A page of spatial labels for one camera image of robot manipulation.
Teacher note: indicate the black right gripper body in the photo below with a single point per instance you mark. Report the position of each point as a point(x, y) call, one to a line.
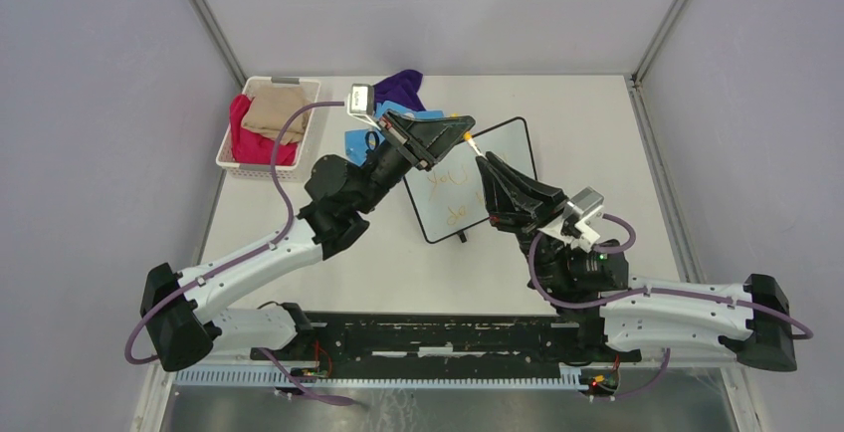
point(539, 223)

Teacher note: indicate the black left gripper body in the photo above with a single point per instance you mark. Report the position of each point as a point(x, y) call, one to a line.
point(404, 142)

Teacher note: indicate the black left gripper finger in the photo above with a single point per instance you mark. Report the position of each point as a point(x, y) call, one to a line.
point(442, 144)
point(456, 125)

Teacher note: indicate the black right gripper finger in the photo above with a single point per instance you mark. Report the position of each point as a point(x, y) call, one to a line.
point(507, 196)
point(537, 189)

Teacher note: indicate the white marker pen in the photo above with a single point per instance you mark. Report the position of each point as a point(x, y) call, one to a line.
point(476, 148)

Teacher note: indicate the black framed whiteboard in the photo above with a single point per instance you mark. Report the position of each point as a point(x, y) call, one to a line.
point(448, 199)

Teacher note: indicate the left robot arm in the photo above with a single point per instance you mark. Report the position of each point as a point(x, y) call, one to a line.
point(186, 313)

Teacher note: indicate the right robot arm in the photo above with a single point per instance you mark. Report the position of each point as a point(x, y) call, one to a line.
point(575, 253)

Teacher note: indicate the blue patterned cloth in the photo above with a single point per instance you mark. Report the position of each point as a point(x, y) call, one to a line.
point(359, 142)

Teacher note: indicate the purple cloth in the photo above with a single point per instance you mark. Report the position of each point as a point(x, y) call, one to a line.
point(401, 89)

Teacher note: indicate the beige folded cloth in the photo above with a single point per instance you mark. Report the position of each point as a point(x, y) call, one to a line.
point(272, 107)

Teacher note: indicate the red cloth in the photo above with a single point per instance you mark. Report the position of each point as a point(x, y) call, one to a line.
point(247, 146)

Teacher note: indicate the white plastic basket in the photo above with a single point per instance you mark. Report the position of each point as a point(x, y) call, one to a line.
point(296, 144)

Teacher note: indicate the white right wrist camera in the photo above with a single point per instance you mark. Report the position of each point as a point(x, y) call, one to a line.
point(573, 226)

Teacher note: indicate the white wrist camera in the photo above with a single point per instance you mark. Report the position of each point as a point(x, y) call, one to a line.
point(360, 102)
point(573, 226)

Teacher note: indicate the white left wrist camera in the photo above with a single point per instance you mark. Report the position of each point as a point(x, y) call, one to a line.
point(360, 102)

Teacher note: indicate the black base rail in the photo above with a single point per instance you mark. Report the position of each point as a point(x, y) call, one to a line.
point(415, 346)

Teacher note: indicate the white cable duct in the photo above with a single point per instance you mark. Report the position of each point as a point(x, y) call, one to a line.
point(270, 376)

